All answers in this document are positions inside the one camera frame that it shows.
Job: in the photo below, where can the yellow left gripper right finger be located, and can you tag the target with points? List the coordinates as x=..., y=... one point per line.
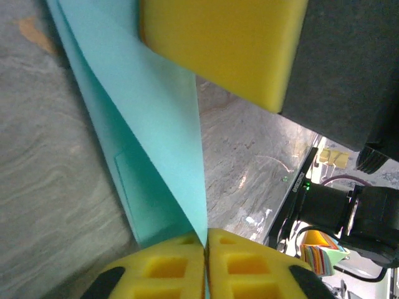
x=249, y=268

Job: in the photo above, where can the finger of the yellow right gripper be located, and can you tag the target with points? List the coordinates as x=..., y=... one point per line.
x=224, y=40

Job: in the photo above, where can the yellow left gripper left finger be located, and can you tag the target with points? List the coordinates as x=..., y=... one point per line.
x=162, y=268

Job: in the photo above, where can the light blue paper sheet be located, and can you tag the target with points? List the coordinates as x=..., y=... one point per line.
x=140, y=124

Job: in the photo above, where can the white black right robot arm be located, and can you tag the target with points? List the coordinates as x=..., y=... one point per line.
x=327, y=202

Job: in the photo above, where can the colourful paper stack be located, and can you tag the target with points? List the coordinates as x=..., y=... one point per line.
x=321, y=255

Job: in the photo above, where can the small yellow paper piece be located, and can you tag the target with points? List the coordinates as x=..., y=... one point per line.
x=333, y=157

